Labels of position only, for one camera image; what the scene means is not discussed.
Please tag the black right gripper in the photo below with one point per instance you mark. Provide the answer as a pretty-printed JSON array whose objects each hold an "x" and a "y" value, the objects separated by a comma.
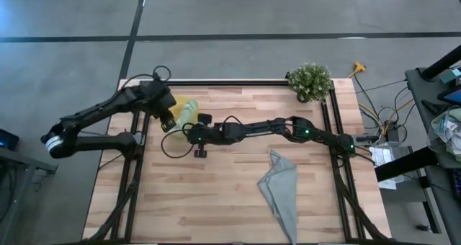
[{"x": 204, "y": 118}]

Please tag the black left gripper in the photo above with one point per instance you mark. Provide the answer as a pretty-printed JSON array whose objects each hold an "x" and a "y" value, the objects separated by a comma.
[{"x": 167, "y": 124}]

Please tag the green microfiber towel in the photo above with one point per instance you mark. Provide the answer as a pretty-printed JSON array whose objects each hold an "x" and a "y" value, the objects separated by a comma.
[{"x": 187, "y": 111}]

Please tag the yellow translucent plastic basket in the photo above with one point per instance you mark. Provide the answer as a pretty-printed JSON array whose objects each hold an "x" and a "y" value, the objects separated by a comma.
[{"x": 179, "y": 102}]

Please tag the grey microfiber towel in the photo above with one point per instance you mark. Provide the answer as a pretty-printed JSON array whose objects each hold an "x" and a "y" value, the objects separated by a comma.
[{"x": 281, "y": 191}]

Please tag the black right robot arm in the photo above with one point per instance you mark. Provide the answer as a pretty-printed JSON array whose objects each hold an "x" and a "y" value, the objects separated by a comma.
[{"x": 259, "y": 128}]

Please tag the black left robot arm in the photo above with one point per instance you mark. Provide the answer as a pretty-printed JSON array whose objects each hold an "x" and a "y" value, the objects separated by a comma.
[{"x": 108, "y": 106}]

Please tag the small potted green plant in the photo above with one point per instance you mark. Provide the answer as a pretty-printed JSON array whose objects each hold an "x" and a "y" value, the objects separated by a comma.
[{"x": 309, "y": 81}]

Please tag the grey metal cart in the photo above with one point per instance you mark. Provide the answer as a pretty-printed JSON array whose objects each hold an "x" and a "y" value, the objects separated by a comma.
[{"x": 21, "y": 165}]

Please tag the black device with light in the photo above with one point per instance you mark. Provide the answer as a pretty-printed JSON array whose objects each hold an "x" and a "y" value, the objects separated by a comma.
[{"x": 7, "y": 140}]

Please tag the yellow plug on floor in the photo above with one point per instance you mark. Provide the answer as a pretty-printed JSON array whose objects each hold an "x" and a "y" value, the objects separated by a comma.
[{"x": 359, "y": 67}]

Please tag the clear plastic bin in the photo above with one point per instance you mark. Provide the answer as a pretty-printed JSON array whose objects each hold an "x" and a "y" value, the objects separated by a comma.
[{"x": 390, "y": 158}]

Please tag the power strip on floor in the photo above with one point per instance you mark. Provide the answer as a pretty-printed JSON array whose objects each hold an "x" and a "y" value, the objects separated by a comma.
[{"x": 392, "y": 133}]

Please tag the white paper sheet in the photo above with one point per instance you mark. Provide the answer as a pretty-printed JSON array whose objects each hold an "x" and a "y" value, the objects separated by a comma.
[{"x": 387, "y": 183}]

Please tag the black diagonal beam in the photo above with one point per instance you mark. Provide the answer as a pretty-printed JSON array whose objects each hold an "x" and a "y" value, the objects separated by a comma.
[
  {"x": 403, "y": 164},
  {"x": 443, "y": 61}
]

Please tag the grey side table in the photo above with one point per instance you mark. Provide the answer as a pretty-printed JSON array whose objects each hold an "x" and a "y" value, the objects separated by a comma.
[{"x": 417, "y": 90}]

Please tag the small black floor object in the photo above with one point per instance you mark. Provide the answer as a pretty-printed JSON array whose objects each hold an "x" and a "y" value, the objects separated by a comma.
[{"x": 423, "y": 227}]

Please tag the clear bag of cloths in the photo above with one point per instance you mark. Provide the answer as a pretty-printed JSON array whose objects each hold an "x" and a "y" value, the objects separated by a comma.
[{"x": 446, "y": 129}]

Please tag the tablet with blue screen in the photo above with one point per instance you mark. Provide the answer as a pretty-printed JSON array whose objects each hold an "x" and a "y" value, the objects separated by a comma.
[{"x": 452, "y": 96}]

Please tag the teal box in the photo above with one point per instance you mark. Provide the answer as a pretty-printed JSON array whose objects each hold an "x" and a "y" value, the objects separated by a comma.
[{"x": 452, "y": 74}]

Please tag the black keyboard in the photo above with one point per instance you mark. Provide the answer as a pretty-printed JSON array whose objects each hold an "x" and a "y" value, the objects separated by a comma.
[{"x": 457, "y": 183}]

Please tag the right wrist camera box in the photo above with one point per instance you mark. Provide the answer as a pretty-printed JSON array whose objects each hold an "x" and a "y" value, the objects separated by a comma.
[{"x": 208, "y": 135}]

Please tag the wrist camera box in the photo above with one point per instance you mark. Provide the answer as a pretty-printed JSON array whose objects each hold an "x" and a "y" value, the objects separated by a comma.
[
  {"x": 208, "y": 135},
  {"x": 158, "y": 97}
]

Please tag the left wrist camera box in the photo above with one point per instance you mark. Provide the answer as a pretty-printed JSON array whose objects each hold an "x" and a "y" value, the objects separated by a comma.
[{"x": 158, "y": 97}]

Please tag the black aluminium table frame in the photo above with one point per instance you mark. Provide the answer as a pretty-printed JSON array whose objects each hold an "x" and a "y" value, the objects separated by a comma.
[{"x": 237, "y": 82}]

